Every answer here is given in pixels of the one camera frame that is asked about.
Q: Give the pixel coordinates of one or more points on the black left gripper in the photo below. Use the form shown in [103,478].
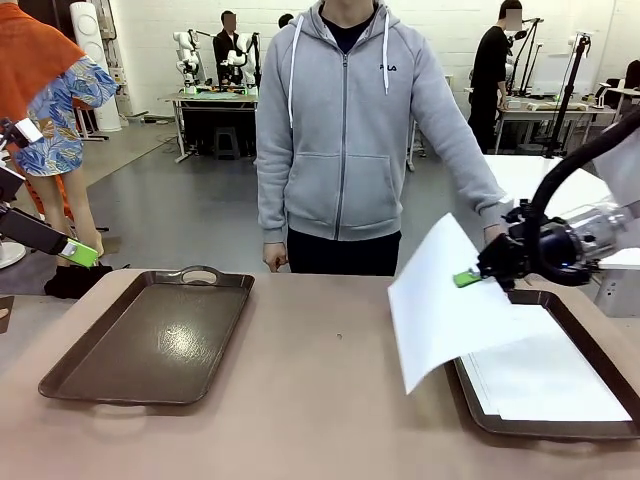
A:
[30,232]

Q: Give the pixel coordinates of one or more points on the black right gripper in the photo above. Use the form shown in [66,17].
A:
[505,260]

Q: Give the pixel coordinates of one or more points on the white paper stack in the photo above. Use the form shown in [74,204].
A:
[550,375]

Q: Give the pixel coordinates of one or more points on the person's left forearm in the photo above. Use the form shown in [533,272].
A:
[475,190]

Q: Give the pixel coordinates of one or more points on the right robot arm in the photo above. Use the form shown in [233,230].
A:
[600,225]

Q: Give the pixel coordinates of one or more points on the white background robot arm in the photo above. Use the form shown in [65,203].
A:
[186,55]
[240,55]

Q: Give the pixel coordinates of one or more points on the person's right forearm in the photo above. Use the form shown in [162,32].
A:
[272,210]

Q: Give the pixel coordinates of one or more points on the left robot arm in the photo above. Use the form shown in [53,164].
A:
[7,185]

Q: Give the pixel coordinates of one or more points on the person's left hand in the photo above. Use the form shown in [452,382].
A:
[494,234]

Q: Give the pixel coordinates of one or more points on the person's right hand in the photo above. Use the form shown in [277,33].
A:
[276,257]

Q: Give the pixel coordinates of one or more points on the black bag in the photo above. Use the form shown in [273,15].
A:
[70,285]

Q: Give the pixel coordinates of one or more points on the white round stand base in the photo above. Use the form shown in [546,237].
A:
[10,257]

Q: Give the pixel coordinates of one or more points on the brown cardboard piece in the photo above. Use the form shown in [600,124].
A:
[5,315]

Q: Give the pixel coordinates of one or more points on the empty brown plastic tray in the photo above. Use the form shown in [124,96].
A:
[150,340]

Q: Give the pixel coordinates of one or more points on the white table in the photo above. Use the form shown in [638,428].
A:
[520,172]

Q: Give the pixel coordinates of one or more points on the mannequin in floral dress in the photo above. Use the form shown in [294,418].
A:
[50,125]

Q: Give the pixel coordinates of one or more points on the brown tray holding papers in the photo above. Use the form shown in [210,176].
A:
[550,431]

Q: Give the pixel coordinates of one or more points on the person in grey hoodie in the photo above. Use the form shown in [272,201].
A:
[340,150]

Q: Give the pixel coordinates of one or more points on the grey stool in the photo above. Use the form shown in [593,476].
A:
[226,142]

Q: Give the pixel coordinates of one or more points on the grey background desk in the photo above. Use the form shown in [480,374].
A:
[540,107]

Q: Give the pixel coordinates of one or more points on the black tripod stand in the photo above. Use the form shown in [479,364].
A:
[565,110]

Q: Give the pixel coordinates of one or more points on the white tower air conditioner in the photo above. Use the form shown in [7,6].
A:
[95,50]

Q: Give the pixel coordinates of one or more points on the person in black clothes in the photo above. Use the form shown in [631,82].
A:
[490,75]

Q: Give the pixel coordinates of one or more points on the white background desk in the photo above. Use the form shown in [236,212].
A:
[620,92]

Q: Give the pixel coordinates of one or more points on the person in dark jacket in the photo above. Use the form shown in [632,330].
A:
[225,50]

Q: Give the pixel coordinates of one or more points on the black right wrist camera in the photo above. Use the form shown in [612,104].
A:
[517,214]

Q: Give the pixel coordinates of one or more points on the black white camera mount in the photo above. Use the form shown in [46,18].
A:
[27,131]

